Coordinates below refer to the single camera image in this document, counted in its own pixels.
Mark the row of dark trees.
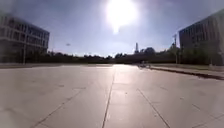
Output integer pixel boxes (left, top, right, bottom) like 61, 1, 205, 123
33, 46, 224, 66

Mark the distant tower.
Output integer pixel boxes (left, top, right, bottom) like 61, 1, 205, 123
134, 42, 140, 54

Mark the vehicle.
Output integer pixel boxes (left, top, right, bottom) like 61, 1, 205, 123
138, 61, 152, 70

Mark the grey concrete slab plaza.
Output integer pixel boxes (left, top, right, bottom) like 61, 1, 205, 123
0, 63, 224, 128

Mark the tall light mast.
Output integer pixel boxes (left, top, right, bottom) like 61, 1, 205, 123
65, 42, 72, 54

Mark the pole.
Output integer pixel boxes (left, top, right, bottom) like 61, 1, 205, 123
172, 33, 179, 65

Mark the dark kerb strip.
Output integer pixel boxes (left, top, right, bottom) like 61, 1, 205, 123
146, 66, 224, 81

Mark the raised pavement beside kerb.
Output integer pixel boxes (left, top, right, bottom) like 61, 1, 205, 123
149, 63, 224, 78

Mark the glass-fronted grey building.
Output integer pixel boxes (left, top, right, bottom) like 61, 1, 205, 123
0, 14, 51, 64

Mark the dark multi-storey building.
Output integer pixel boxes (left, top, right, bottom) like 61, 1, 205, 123
178, 9, 224, 66

